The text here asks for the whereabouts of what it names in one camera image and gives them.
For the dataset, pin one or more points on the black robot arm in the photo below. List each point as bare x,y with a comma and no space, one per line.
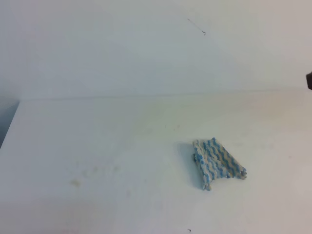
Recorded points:
309,80

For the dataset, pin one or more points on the blue white striped rag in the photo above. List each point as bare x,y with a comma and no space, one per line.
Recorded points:
215,162

